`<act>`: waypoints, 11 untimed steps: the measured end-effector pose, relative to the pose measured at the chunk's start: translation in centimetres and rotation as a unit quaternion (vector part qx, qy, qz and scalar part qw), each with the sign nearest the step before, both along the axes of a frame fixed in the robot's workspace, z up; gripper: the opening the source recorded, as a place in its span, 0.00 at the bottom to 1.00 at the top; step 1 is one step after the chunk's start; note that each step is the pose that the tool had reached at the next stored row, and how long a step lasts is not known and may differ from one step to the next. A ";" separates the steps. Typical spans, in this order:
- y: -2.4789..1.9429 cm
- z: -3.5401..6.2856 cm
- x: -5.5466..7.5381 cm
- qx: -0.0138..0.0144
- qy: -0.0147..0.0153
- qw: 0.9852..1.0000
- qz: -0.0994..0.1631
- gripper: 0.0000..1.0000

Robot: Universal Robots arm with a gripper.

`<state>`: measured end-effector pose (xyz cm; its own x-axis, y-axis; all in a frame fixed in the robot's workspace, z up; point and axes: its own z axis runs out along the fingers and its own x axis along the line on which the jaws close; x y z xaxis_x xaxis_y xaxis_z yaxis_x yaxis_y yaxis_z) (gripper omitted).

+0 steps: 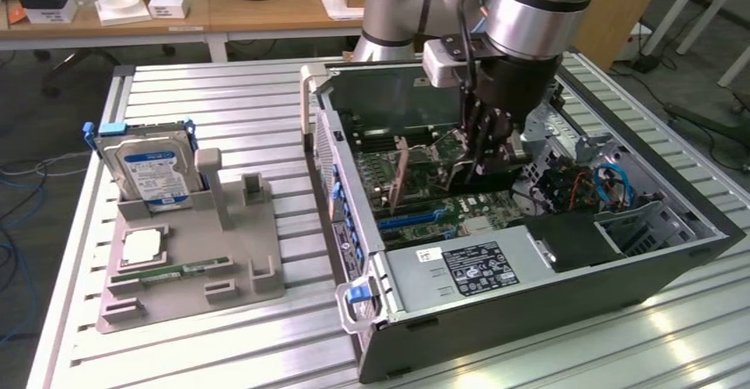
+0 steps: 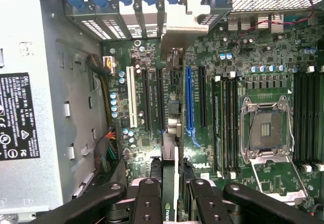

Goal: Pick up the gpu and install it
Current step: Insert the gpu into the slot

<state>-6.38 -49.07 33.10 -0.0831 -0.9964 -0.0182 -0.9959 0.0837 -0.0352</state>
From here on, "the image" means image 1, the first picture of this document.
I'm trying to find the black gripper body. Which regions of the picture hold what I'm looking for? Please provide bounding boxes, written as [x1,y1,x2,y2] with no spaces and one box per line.
[468,54,565,123]

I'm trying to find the black graphics card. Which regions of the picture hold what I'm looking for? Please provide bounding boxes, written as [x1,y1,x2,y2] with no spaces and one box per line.
[383,135,413,219]

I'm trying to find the metal socket cover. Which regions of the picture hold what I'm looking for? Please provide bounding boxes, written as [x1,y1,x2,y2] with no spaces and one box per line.
[430,130,470,164]

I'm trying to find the metal disk bay cage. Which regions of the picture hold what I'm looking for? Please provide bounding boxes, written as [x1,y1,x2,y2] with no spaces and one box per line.
[514,98,592,182]

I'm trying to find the CPU socket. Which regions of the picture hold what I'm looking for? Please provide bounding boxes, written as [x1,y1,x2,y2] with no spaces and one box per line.
[409,145,438,175]

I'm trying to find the green motherboard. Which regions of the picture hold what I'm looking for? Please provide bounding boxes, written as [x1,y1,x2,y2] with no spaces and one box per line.
[342,112,526,252]

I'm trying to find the silver chipset heatsink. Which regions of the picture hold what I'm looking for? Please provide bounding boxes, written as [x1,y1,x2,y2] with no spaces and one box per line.
[465,217,501,235]

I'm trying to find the blue expansion slot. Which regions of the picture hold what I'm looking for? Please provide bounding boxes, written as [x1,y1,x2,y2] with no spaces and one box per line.
[374,210,442,231]

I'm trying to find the wooden cabinet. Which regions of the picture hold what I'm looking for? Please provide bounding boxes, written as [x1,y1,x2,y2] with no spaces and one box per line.
[572,0,673,69]

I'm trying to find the grey power supply unit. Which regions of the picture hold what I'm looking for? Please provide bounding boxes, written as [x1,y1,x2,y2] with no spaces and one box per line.
[383,225,557,324]

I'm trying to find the white paper stack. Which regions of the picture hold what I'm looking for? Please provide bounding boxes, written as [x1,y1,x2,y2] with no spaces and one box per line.
[318,0,366,21]

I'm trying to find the black chair base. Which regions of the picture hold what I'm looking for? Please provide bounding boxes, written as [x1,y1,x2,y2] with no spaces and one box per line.
[662,98,750,147]

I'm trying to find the black open PC case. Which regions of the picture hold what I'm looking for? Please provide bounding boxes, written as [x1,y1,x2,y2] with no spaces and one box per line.
[301,53,746,385]

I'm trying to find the wooden desk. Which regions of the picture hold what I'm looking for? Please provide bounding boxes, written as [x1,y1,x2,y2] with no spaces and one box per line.
[0,0,369,63]

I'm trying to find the hard disk with blue carrier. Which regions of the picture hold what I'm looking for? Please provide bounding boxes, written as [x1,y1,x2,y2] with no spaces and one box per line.
[81,119,205,208]

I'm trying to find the green RAM stick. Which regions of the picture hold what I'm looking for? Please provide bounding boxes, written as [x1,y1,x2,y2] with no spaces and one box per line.
[111,256,231,283]

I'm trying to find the grey parts rack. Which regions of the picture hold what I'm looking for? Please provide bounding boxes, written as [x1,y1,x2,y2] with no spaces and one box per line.
[95,146,289,335]

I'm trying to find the small white printed box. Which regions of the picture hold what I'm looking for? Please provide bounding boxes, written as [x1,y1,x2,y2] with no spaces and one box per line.
[147,0,193,19]

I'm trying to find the silver CPU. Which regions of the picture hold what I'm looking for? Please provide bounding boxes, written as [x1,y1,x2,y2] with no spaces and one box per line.
[121,229,169,263]

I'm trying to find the white round holder box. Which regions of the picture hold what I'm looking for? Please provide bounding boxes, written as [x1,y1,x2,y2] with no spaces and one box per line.
[94,0,153,27]

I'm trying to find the white box with black top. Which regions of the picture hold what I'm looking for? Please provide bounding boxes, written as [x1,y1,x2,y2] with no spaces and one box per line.
[15,0,81,25]

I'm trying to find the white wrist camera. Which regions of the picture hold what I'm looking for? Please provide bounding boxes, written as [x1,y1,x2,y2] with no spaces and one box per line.
[422,39,493,88]

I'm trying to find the blue wire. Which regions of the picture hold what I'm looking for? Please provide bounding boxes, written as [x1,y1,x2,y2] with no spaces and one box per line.
[592,164,636,208]

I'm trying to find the white table frame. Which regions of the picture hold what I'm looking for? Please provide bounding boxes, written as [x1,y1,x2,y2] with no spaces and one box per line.
[641,0,750,87]

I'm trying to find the blue floor cable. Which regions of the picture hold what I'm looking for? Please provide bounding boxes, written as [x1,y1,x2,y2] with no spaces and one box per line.
[0,155,49,346]

